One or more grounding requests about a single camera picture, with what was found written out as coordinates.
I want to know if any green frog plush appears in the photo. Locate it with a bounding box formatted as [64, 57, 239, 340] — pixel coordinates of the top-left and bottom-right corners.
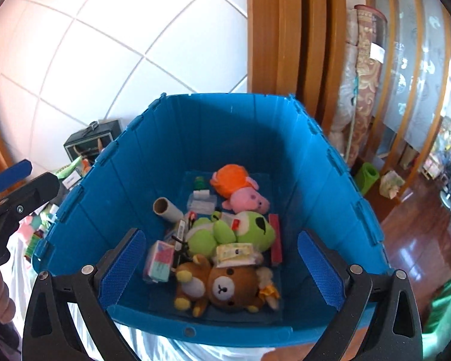
[185, 211, 278, 261]

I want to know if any yellow white packet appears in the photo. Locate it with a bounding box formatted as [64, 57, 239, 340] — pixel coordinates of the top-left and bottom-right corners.
[215, 243, 257, 268]

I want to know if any red narrow box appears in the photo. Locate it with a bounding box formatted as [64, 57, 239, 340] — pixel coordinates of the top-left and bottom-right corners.
[268, 214, 285, 264]

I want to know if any green cloth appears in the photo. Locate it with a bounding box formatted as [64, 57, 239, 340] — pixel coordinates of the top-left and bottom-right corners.
[422, 266, 451, 348]

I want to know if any cardboard tube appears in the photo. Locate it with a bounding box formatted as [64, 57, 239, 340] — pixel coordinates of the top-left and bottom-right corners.
[152, 197, 186, 223]

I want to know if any white red small box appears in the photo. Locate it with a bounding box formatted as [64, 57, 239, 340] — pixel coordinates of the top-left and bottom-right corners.
[176, 212, 197, 238]

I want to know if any pink pig plush orange body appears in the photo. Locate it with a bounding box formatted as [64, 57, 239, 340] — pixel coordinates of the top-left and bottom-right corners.
[210, 163, 272, 214]

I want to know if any person's left forearm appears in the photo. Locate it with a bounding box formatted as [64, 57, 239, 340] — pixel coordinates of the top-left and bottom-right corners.
[0, 319, 23, 361]

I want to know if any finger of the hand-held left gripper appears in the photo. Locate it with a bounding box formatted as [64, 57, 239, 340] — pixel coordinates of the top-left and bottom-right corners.
[0, 160, 33, 202]
[0, 172, 61, 234]

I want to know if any cloth-covered desktop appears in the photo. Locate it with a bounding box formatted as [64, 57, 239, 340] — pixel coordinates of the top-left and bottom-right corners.
[5, 233, 271, 361]

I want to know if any brown bear plush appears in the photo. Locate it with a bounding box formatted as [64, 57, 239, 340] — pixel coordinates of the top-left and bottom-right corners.
[173, 254, 281, 317]

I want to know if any green cup on floor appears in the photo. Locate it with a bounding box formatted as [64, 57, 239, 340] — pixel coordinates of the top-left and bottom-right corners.
[355, 162, 380, 195]

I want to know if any wooden door frame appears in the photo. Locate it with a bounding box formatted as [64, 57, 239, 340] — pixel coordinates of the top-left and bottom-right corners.
[246, 0, 347, 130]

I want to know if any blue plastic storage bin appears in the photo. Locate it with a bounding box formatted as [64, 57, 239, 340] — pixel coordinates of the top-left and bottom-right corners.
[32, 92, 394, 347]

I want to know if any teal pink tissue packet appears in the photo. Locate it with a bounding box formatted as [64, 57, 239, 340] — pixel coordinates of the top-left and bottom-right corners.
[144, 240, 176, 283]

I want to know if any pile of toys and packets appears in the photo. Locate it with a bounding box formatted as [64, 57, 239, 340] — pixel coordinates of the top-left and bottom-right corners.
[20, 156, 100, 262]

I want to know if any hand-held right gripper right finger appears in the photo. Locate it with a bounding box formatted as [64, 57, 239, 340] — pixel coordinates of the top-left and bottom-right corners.
[297, 229, 424, 361]

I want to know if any frosted glass sliding door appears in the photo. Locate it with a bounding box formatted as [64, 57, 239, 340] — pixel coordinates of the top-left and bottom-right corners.
[364, 0, 451, 160]

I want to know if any black gift box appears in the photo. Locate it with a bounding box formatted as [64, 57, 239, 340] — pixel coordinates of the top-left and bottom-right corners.
[63, 119, 122, 163]

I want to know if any person's left hand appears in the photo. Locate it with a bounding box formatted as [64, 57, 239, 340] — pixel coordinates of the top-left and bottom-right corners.
[0, 266, 16, 325]

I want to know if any rolled patterned carpet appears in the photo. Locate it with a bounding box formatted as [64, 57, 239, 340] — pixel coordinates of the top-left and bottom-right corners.
[330, 5, 386, 160]

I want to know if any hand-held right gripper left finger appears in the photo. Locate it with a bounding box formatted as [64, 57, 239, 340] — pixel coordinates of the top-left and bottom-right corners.
[23, 227, 147, 361]

